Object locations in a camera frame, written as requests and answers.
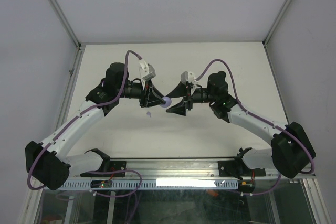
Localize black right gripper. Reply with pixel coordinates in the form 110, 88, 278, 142
165, 80, 217, 116

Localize white slotted cable duct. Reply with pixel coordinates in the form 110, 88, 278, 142
59, 178, 238, 191

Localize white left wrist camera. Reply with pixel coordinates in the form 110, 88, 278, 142
139, 58, 156, 88

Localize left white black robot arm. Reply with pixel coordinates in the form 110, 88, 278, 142
25, 60, 165, 190

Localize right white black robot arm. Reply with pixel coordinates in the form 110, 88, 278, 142
166, 71, 316, 178

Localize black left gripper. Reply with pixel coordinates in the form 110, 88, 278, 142
118, 79, 166, 109

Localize purple earbud charging case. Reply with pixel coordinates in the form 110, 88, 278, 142
160, 97, 172, 108

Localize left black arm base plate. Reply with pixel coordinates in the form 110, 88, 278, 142
80, 160, 127, 178

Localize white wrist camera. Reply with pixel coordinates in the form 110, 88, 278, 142
181, 71, 198, 89
139, 58, 156, 88

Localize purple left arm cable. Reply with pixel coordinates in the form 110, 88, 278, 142
27, 50, 144, 191

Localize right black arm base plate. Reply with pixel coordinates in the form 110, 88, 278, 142
218, 159, 266, 180

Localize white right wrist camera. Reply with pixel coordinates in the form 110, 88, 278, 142
181, 71, 198, 89

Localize aluminium mounting rail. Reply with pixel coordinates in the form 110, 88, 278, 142
65, 158, 316, 180

